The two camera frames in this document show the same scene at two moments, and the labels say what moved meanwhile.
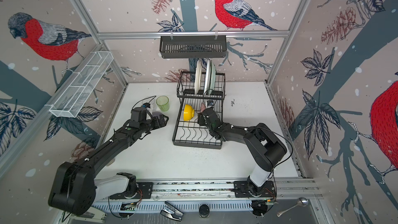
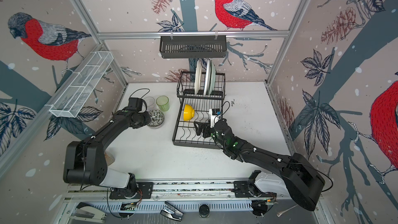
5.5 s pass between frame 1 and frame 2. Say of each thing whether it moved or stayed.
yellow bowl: stayed
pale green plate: stayed
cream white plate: stayed
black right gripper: moved
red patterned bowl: moved
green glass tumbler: stayed
